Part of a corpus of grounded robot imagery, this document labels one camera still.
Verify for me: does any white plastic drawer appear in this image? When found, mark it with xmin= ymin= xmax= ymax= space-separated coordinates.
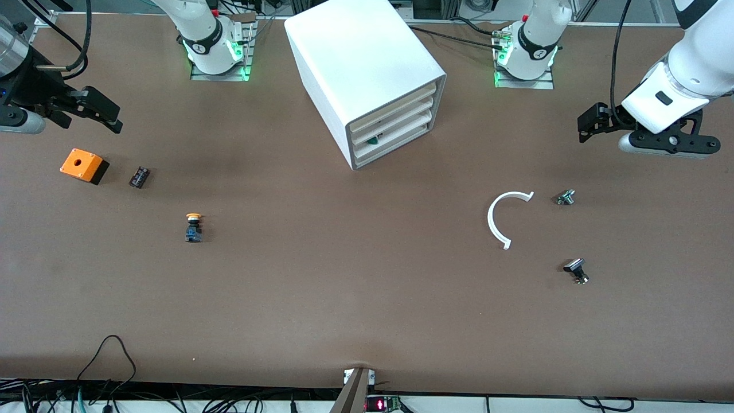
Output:
xmin=349 ymin=82 xmax=439 ymax=145
xmin=350 ymin=98 xmax=436 ymax=151
xmin=352 ymin=112 xmax=434 ymax=163

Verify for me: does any yellow push button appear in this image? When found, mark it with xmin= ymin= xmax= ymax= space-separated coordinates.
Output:
xmin=184 ymin=213 xmax=204 ymax=244

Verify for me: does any black push button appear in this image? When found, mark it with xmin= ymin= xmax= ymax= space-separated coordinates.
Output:
xmin=563 ymin=258 xmax=590 ymax=286

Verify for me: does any white drawer cabinet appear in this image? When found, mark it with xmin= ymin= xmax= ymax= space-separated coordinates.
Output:
xmin=284 ymin=0 xmax=447 ymax=171

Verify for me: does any white curved plastic arc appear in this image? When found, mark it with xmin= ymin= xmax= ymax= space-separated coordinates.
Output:
xmin=487 ymin=190 xmax=535 ymax=251

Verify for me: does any red lit electronic device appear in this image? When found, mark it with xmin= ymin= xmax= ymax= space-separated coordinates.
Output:
xmin=365 ymin=394 xmax=403 ymax=413

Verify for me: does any orange button enclosure box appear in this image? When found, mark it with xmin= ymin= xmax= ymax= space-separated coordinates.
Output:
xmin=60 ymin=148 xmax=110 ymax=186

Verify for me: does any black cable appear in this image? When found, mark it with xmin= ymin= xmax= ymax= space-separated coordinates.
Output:
xmin=610 ymin=0 xmax=635 ymax=114
xmin=76 ymin=334 xmax=138 ymax=398
xmin=20 ymin=0 xmax=93 ymax=81
xmin=575 ymin=396 xmax=636 ymax=413
xmin=408 ymin=17 xmax=512 ymax=51

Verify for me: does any grey camera stand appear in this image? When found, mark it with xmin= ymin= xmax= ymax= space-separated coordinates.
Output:
xmin=329 ymin=367 xmax=372 ymax=413

